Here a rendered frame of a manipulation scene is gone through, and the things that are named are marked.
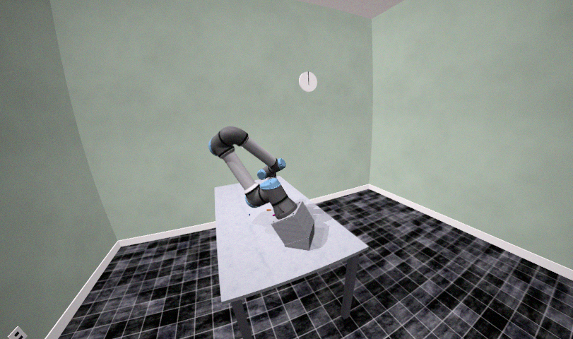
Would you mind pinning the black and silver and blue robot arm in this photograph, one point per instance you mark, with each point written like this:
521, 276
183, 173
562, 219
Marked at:
221, 145

